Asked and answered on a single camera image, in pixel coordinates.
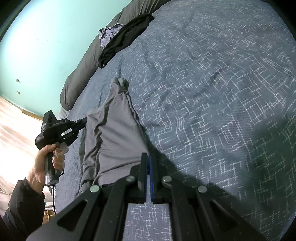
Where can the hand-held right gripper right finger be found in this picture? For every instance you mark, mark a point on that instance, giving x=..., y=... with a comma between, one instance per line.
x=151, y=178

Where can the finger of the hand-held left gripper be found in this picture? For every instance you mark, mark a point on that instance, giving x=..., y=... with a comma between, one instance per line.
x=70, y=136
x=78, y=122

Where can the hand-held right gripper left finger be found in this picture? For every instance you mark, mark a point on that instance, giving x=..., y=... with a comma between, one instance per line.
x=143, y=173

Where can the grey boxer shorts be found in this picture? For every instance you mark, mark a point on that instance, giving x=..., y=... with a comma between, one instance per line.
x=115, y=134

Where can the person's left hand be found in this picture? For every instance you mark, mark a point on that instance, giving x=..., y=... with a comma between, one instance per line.
x=38, y=169

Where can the pink curtain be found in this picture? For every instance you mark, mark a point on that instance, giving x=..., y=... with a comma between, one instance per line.
x=18, y=143

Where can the blue patterned shorts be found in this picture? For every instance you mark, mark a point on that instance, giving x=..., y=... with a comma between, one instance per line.
x=107, y=36

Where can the black garment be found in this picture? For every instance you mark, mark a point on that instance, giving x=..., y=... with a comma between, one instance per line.
x=124, y=37

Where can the wooden window frame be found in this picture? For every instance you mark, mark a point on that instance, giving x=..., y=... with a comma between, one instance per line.
x=32, y=114

